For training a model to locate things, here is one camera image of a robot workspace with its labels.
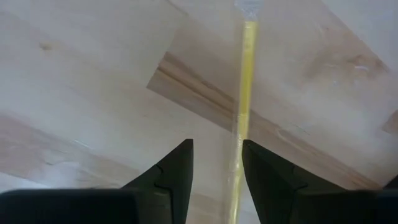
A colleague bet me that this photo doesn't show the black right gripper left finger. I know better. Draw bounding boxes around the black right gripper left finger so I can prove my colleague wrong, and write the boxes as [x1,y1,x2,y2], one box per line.
[0,138,195,224]

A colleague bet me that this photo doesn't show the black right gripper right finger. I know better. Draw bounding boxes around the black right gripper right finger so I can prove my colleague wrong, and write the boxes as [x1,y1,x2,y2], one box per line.
[241,139,398,224]

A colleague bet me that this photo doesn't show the grey woven placemat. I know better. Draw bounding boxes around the grey woven placemat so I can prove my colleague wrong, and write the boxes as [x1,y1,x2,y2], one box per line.
[322,0,398,74]

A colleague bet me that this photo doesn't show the yellow stick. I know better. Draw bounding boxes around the yellow stick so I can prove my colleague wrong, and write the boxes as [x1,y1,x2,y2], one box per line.
[222,0,265,224]

